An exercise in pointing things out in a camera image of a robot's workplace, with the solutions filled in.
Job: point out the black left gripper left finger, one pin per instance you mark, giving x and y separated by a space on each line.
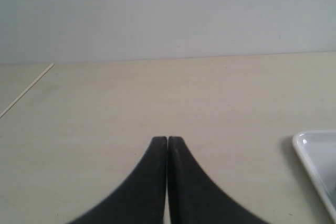
140 198

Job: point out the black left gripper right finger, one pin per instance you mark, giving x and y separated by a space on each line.
193 196

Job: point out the white plastic tray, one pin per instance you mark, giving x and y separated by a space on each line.
316 151

